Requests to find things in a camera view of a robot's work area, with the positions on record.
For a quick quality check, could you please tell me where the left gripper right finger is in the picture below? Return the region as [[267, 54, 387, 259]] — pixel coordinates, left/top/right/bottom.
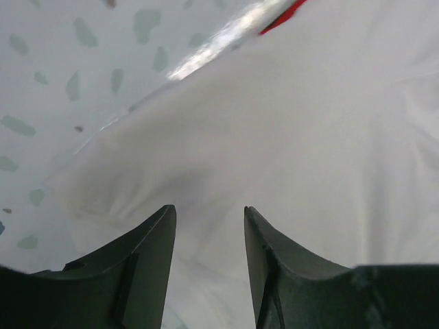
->
[[244, 207, 438, 328]]

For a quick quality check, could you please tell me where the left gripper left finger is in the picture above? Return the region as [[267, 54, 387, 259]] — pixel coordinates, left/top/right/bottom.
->
[[1, 205, 176, 329]]

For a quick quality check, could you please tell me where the white t-shirt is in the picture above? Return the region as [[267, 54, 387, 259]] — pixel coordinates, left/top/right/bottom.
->
[[49, 1, 438, 328]]

